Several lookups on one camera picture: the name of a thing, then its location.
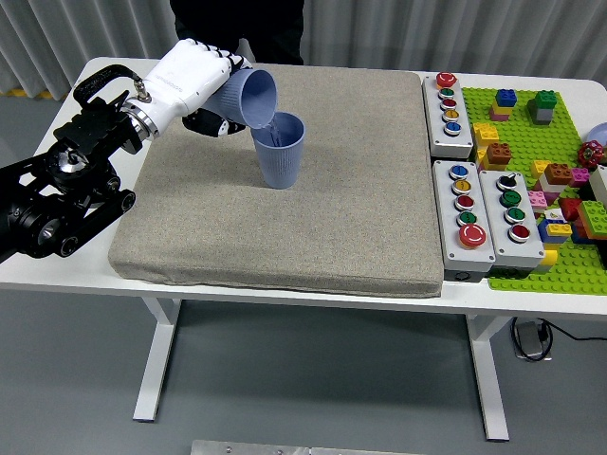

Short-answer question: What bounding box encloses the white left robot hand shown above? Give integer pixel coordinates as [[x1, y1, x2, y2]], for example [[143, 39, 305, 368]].
[[141, 37, 255, 139]]

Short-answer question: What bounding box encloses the blue ribbed cup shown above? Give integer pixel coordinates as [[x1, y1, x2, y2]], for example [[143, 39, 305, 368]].
[[203, 68, 279, 132], [250, 111, 306, 190]]

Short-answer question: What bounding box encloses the person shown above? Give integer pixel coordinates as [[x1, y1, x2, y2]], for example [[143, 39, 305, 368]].
[[169, 0, 305, 66]]

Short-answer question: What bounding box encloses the grey-brown fabric mat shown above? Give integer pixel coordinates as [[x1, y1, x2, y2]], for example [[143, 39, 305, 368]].
[[107, 60, 445, 300]]

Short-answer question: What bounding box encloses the white curtain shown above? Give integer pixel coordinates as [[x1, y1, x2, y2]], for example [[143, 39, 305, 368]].
[[0, 0, 607, 95]]

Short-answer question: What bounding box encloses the grey five-button control box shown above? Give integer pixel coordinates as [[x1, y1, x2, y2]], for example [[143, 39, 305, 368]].
[[420, 71, 475, 160], [432, 159, 497, 284]]

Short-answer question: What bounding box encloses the white table leg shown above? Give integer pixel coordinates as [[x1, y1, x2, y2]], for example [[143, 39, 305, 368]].
[[464, 313, 511, 442], [132, 297, 182, 423]]

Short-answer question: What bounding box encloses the brown toy brick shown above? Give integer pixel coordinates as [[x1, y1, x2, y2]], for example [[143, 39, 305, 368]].
[[543, 162, 574, 186], [486, 142, 514, 167]]

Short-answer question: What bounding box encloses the grey four-button control box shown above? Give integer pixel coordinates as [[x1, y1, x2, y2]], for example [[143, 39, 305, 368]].
[[478, 169, 546, 279]]

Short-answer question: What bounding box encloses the green toy brick baseplate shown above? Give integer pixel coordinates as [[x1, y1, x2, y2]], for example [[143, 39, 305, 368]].
[[460, 86, 607, 296]]

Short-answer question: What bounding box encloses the red toy brick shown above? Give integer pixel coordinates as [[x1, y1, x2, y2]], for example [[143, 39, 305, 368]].
[[558, 197, 583, 222]]

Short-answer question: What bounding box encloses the red valve wheel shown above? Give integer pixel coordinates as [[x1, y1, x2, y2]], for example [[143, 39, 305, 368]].
[[577, 140, 605, 169]]

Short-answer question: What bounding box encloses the white box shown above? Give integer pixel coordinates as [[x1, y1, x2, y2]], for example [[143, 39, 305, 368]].
[[587, 164, 607, 201]]

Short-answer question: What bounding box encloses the large green toy brick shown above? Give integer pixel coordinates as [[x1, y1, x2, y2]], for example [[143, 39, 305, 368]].
[[576, 199, 607, 229]]

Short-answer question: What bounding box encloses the grey power adapter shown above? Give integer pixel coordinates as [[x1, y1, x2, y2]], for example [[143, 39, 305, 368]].
[[514, 321, 545, 360]]

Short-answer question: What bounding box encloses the black power cable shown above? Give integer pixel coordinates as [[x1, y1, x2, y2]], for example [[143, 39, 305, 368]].
[[509, 316, 607, 364]]

